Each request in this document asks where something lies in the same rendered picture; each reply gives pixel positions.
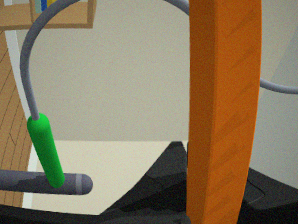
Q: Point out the orange handle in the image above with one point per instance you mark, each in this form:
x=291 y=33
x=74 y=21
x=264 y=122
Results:
x=225 y=66

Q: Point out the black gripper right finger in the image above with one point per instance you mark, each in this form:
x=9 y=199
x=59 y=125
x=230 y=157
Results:
x=268 y=201

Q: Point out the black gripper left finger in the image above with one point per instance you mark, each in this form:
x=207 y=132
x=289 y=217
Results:
x=158 y=198

